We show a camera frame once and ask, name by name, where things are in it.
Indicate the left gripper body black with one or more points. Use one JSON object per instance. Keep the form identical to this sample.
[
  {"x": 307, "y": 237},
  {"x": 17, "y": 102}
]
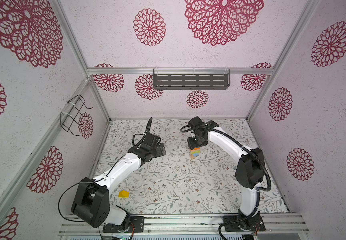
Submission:
[{"x": 156, "y": 152}]

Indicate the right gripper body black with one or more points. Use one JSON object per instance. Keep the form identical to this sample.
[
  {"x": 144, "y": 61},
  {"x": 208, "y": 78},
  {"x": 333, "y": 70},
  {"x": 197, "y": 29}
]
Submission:
[{"x": 194, "y": 142}]

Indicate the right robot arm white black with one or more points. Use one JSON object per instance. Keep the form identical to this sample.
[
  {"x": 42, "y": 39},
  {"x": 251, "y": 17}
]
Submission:
[{"x": 250, "y": 172}]

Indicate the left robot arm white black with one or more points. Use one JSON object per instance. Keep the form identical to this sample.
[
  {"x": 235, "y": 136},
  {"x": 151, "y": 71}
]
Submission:
[{"x": 92, "y": 199}]

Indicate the yellow wood block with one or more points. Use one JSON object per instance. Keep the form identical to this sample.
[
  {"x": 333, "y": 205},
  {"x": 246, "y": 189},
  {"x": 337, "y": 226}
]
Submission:
[{"x": 123, "y": 194}]

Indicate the grey metal wall shelf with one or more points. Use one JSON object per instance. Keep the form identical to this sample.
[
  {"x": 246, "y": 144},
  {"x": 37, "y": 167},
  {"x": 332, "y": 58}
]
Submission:
[{"x": 190, "y": 81}]

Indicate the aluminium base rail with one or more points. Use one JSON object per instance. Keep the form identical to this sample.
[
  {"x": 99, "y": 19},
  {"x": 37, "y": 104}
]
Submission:
[{"x": 192, "y": 224}]

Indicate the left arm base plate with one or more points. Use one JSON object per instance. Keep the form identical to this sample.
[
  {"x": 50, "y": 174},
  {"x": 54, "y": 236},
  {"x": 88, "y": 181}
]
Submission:
[{"x": 131, "y": 224}]

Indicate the black wire wall rack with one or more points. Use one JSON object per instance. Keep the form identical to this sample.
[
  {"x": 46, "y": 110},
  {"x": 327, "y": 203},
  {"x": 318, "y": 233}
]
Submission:
[{"x": 77, "y": 121}]

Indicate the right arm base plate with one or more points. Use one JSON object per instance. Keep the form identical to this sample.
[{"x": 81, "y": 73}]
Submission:
[{"x": 253, "y": 224}]

